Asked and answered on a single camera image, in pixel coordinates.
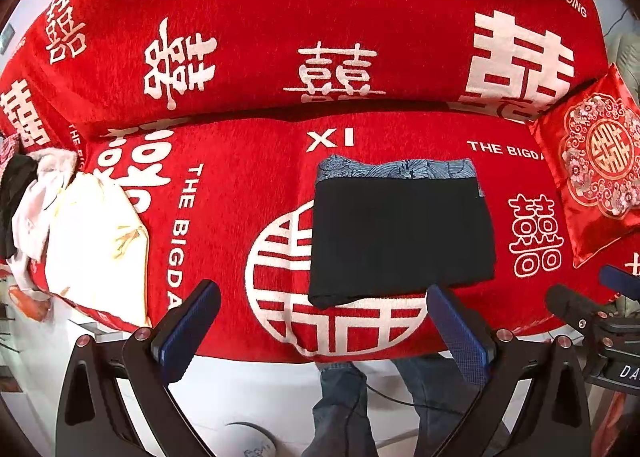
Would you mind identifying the pale garment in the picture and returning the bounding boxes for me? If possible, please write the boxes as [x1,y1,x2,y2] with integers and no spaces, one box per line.
[11,151,77,264]

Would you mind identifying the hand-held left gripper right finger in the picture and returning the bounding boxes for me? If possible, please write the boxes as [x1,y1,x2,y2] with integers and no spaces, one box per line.
[427,284,593,457]

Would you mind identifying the cream cloth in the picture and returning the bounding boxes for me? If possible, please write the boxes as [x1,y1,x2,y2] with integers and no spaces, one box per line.
[44,171,152,329]

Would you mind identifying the person's leg in jeans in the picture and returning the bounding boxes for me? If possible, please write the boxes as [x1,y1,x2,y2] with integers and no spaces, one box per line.
[392,356,485,457]
[312,361,379,457]

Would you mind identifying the black pants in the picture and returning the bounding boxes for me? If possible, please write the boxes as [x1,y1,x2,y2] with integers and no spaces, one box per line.
[306,154,497,310]

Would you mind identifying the red embroidered cushion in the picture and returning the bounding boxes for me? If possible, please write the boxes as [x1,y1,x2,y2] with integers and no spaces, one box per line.
[528,62,640,269]

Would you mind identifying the black cable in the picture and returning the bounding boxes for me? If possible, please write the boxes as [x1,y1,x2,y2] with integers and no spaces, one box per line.
[344,376,417,457]

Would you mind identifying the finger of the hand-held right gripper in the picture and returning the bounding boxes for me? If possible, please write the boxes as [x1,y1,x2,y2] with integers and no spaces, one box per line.
[545,284,610,334]
[599,264,640,301]

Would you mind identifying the red printed blanket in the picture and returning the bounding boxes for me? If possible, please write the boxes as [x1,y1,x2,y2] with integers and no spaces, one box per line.
[0,0,640,364]

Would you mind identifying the black garment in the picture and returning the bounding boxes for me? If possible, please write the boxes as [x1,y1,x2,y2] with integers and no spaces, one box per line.
[0,154,39,261]

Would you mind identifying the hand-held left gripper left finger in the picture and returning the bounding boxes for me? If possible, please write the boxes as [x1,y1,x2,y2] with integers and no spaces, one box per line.
[55,279,222,457]

